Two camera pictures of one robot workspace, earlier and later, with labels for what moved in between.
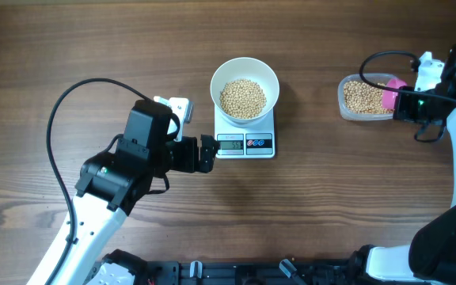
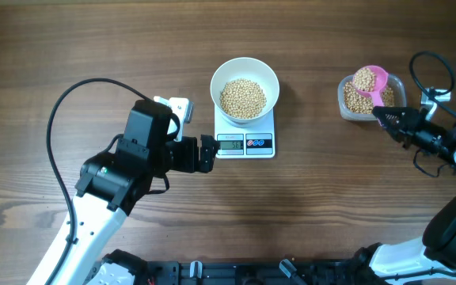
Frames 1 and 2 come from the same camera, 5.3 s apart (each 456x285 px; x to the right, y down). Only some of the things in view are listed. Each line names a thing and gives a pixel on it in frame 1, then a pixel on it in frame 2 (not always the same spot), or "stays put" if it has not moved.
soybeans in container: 361,99 stays put
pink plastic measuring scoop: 389,96 to 381,77
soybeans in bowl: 242,98 stays put
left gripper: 190,163 stays put
